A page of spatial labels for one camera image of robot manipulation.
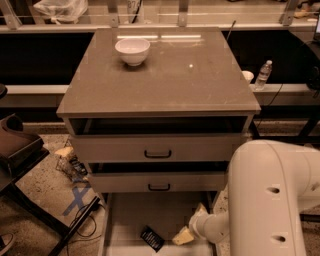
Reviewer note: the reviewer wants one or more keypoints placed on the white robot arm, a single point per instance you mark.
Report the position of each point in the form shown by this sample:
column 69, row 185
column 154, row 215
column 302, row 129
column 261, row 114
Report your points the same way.
column 269, row 184

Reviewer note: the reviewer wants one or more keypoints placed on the middle drawer with handle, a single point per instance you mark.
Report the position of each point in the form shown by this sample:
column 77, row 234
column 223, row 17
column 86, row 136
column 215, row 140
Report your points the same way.
column 158, row 176

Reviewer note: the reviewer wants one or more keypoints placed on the drawer with handle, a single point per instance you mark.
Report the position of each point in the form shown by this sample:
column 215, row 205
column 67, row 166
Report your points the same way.
column 158, row 176
column 156, row 148

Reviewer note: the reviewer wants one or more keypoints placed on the clear plastic water bottle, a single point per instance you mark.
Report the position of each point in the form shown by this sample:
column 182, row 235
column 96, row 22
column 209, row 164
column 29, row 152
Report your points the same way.
column 263, row 75

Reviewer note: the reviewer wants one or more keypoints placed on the top drawer with handle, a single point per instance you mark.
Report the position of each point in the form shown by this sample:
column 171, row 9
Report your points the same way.
column 156, row 148

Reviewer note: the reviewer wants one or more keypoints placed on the open bottom drawer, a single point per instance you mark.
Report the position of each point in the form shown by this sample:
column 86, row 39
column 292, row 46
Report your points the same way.
column 166, row 213

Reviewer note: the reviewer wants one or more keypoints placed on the clear plastic bag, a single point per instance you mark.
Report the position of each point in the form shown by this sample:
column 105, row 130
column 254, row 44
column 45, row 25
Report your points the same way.
column 61, row 11

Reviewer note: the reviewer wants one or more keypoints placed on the white ceramic bowl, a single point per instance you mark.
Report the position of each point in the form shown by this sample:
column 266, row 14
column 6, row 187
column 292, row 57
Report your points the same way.
column 133, row 51

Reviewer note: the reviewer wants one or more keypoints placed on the dark rxbar blueberry wrapper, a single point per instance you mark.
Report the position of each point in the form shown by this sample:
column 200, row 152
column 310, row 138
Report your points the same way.
column 154, row 240

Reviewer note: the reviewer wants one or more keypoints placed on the wire basket with items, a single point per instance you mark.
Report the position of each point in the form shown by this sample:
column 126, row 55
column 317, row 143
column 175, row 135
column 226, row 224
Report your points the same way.
column 69, row 164

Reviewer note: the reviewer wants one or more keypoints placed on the white paper cup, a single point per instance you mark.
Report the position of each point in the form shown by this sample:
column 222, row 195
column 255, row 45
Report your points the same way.
column 248, row 76

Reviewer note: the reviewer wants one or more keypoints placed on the dark brown side cart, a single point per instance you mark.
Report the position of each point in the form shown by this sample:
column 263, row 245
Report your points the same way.
column 19, row 153

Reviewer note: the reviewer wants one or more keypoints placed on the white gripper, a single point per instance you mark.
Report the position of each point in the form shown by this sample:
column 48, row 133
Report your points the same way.
column 197, row 224

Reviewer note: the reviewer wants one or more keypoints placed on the grey drawer cabinet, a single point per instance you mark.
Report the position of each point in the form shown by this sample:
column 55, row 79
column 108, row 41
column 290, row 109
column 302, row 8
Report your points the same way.
column 189, row 83

